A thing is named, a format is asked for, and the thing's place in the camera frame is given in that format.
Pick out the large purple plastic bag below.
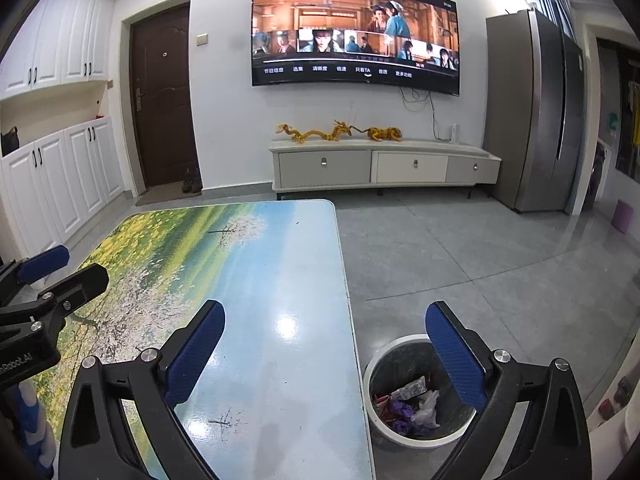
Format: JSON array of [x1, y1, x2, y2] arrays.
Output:
[[387, 400, 433, 439]]

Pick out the white round trash bin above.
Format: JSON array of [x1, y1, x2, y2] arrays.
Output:
[[363, 334, 475, 450]]

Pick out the blue white gloved left hand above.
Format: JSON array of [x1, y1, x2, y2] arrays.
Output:
[[8, 379, 58, 479]]

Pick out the brown snack wrapper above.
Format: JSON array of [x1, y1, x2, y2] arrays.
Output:
[[390, 376, 427, 402]]

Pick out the white crumpled bag far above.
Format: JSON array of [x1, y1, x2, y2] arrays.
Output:
[[410, 390, 439, 430]]

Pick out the landscape print table cover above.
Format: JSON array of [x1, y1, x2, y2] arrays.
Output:
[[46, 200, 374, 479]]

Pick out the pair of dark shoes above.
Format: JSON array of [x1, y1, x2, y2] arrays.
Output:
[[181, 168, 203, 194]]

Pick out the dark brown entrance door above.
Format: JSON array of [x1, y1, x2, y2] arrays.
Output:
[[129, 3, 198, 188]]

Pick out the white tv cabinet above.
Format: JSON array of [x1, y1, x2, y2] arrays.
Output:
[[269, 140, 501, 194]]

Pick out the white power strip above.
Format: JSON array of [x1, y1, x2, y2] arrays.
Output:
[[450, 124, 459, 143]]

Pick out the golden dragon ornament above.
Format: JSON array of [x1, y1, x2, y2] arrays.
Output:
[[276, 120, 402, 144]]

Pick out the grey steel refrigerator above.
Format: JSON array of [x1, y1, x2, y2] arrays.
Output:
[[484, 10, 585, 214]]

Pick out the white wall cabinets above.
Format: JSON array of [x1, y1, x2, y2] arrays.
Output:
[[1, 0, 125, 260]]

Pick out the white light switch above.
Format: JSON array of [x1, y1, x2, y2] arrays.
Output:
[[196, 34, 208, 47]]

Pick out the wall mounted television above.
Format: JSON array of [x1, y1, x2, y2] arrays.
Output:
[[252, 0, 460, 96]]

